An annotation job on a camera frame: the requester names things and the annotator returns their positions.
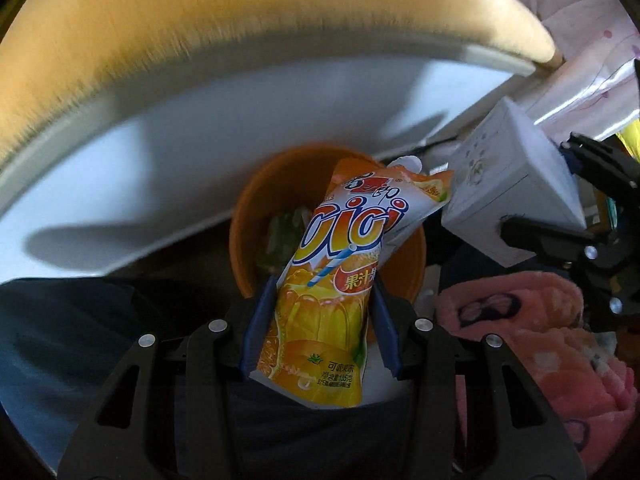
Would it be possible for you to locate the white paper box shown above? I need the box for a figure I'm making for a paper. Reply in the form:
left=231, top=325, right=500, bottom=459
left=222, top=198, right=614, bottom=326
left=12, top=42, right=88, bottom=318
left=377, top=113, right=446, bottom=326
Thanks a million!
left=442, top=98, right=586, bottom=268

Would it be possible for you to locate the orange jelly drink pouch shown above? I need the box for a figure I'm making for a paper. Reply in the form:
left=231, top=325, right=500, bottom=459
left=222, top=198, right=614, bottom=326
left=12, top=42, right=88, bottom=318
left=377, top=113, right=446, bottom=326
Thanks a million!
left=242, top=156, right=454, bottom=408

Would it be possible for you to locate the yellow floral bed blanket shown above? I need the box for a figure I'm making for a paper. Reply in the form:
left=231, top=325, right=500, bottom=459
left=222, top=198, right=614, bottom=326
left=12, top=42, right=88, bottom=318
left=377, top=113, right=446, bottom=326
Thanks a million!
left=1, top=0, right=559, bottom=162

